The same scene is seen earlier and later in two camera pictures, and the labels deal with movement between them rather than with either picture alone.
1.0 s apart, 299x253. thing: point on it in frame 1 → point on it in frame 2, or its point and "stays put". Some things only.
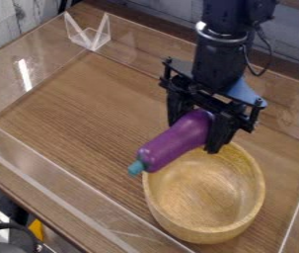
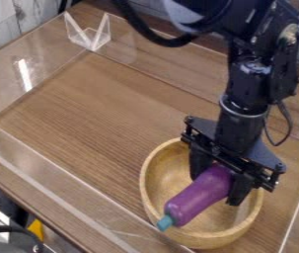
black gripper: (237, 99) → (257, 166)
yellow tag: (38, 228) stays put
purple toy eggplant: (185, 135) → (206, 190)
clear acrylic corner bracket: (90, 38) stays put
